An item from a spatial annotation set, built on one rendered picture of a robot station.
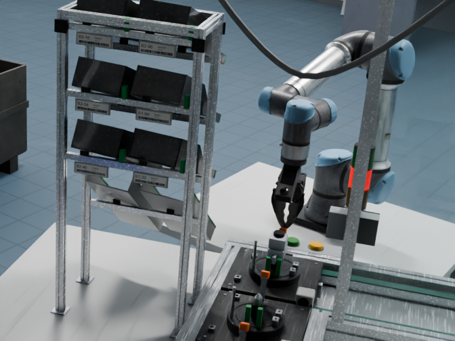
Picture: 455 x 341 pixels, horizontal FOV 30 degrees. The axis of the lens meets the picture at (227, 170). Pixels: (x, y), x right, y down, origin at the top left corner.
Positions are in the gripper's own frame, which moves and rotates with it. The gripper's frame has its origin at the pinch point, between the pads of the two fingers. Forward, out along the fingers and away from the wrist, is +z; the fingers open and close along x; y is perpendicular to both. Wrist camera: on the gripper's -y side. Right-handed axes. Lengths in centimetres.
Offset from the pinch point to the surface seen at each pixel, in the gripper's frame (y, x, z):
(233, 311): -39.0, 5.1, 5.6
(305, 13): 800, 100, 107
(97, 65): -25, 46, -45
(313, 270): -4.7, -10.0, 9.5
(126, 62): 490, 216, 107
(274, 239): -12.6, 0.7, -1.9
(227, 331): -41.7, 5.6, 9.5
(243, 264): -8.2, 9.0, 9.5
